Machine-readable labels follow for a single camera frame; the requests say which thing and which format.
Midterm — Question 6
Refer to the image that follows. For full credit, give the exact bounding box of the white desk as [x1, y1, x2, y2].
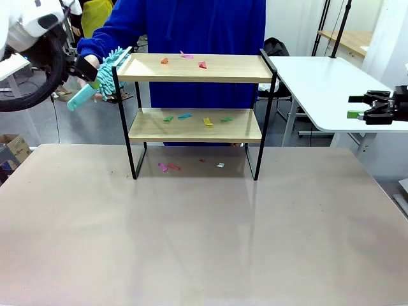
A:
[0, 53, 31, 82]

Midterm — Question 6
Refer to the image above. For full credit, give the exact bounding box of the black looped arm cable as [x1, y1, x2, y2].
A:
[0, 34, 67, 113]

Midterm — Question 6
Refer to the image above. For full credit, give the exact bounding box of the thin black floor cable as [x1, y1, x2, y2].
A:
[50, 94, 62, 145]

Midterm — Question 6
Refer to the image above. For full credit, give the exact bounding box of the teal chenille duster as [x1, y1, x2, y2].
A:
[66, 46, 133, 112]

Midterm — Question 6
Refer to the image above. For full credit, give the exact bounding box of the black pole stand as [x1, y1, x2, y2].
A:
[330, 0, 352, 59]

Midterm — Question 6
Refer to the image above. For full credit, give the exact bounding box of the person's right hand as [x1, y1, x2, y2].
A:
[82, 54, 101, 69]

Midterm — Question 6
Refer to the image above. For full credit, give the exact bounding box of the two-tier wooden shelf black frame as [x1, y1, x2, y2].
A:
[113, 48, 278, 182]

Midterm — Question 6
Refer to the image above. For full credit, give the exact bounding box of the person in yellow garment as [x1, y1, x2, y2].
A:
[80, 0, 113, 39]

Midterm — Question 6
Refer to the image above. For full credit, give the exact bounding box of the person in blue hoodie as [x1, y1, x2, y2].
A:
[92, 0, 267, 147]

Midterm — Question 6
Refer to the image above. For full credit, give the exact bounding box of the white table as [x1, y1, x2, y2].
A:
[268, 55, 408, 157]

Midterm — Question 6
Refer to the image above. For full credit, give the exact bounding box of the cardboard box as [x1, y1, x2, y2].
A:
[0, 133, 33, 162]

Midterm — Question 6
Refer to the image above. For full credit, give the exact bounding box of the black office chair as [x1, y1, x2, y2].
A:
[256, 37, 293, 122]

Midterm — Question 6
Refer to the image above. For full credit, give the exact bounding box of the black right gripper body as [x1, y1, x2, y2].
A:
[392, 84, 408, 122]

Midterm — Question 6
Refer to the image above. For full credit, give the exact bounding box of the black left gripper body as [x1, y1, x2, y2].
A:
[67, 57, 98, 82]

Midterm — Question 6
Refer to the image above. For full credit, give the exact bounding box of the black tripod stand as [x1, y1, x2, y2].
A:
[311, 0, 332, 57]

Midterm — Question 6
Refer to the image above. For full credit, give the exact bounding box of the person's right forearm blue sleeve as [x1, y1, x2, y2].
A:
[76, 25, 135, 60]

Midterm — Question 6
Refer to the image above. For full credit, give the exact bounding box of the light wooden table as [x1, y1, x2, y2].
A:
[317, 30, 374, 59]

